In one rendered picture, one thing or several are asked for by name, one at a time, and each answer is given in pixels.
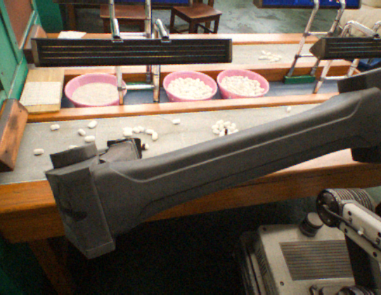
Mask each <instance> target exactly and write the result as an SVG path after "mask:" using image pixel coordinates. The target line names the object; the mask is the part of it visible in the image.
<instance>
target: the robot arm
mask: <svg viewBox="0 0 381 295"><path fill-rule="evenodd" d="M337 88H338V91H339V94H338V95H333V96H332V97H330V98H329V99H328V100H327V101H325V102H324V103H321V104H319V105H318V106H316V107H313V108H311V109H309V110H307V111H305V112H300V113H297V114H294V115H292V116H289V117H284V118H282V119H278V120H275V121H271V122H268V123H265V124H260V125H258V126H254V127H252V128H249V129H243V130H242V131H238V132H235V133H230V134H228V135H225V136H220V137H218V138H214V139H212V140H206V141H205V142H201V143H198V144H194V145H190V146H188V147H183V148H181V149H178V150H175V151H172V152H167V153H164V154H163V155H156V156H154V157H149V158H146V159H142V151H141V139H140V138H130V137H127V138H122V139H117V140H108V141H107V147H103V148H101V149H98V150H97V147H96V144H95V142H93V143H89V144H84V145H80V146H77V147H74V148H68V149H66V150H63V151H60V152H55V153H51V154H50V155H49V156H50V160H51V163H52V165H53V168H52V169H50V170H48V171H46V173H45V177H46V179H47V180H48V181H49V185H50V187H51V190H52V193H53V197H54V200H55V201H56V205H57V207H58V211H59V213H60V217H61V221H62V222H63V225H64V228H65V236H66V238H68V240H69V241H70V242H71V243H72V244H73V245H74V246H76V247H77V248H78V250H80V251H81V252H82V253H83V254H84V255H85V256H86V257H87V258H95V257H97V256H100V255H102V254H105V253H109V252H111V251H114V250H115V237H116V236H119V235H123V234H125V233H128V232H129V231H130V230H131V229H132V228H133V227H135V226H137V225H139V224H140V223H141V222H144V221H146V220H147V219H148V218H151V217H153V216H155V215H156V214H159V213H161V212H163V211H165V210H167V209H170V208H172V207H175V206H177V205H181V204H184V203H186V202H190V201H193V200H194V199H197V198H200V197H205V196H206V195H209V194H213V193H216V192H218V191H220V190H225V189H227V188H230V187H232V186H236V185H240V184H241V183H246V182H248V181H250V180H253V179H257V178H259V177H262V176H265V175H269V174H271V173H274V172H276V171H280V170H283V169H286V168H290V167H292V166H295V165H297V164H301V163H304V162H307V161H309V160H313V159H316V158H318V157H321V156H325V155H328V154H330V153H332V152H338V151H341V150H346V149H349V148H351V157H352V161H356V162H362V163H368V164H381V67H380V68H377V69H374V70H371V71H368V72H362V73H359V74H355V75H353V76H352V77H345V78H343V79H339V80H337Z"/></svg>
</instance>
